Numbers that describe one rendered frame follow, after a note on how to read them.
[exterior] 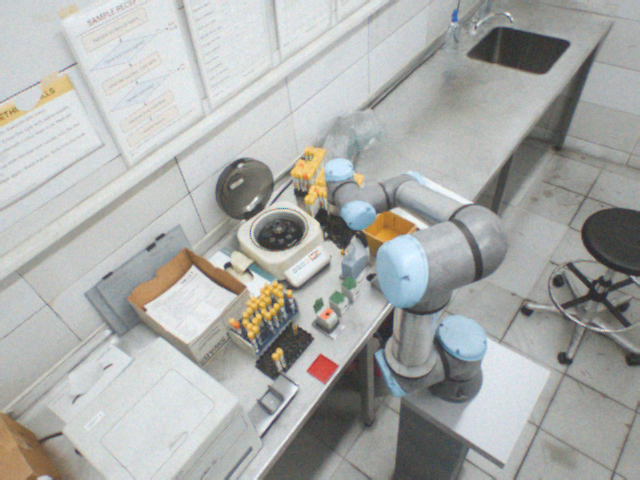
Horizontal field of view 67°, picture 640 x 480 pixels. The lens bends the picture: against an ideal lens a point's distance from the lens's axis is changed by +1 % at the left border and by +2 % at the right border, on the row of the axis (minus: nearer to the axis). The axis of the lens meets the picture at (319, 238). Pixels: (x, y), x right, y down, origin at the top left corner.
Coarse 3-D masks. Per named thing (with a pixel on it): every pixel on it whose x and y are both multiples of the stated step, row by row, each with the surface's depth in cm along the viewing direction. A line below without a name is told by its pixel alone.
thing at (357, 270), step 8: (352, 248) 155; (352, 256) 153; (344, 264) 152; (352, 264) 151; (360, 264) 156; (368, 264) 162; (344, 272) 155; (352, 272) 153; (360, 272) 159; (360, 280) 158
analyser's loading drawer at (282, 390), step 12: (276, 384) 133; (288, 384) 133; (264, 396) 130; (276, 396) 131; (288, 396) 130; (252, 408) 129; (264, 408) 128; (276, 408) 127; (252, 420) 127; (264, 420) 126
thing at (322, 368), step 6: (318, 360) 141; (324, 360) 140; (330, 360) 140; (312, 366) 140; (318, 366) 139; (324, 366) 139; (330, 366) 139; (336, 366) 138; (312, 372) 138; (318, 372) 138; (324, 372) 138; (330, 372) 138; (318, 378) 136; (324, 378) 137; (324, 384) 136
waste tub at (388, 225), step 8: (376, 216) 163; (384, 216) 168; (392, 216) 165; (400, 216) 163; (376, 224) 166; (384, 224) 171; (392, 224) 168; (400, 224) 165; (408, 224) 162; (416, 224) 160; (368, 232) 164; (376, 232) 169; (384, 232) 171; (392, 232) 170; (400, 232) 168; (408, 232) 165; (368, 240) 161; (376, 240) 158; (384, 240) 168; (368, 248) 164; (376, 248) 161; (376, 256) 164
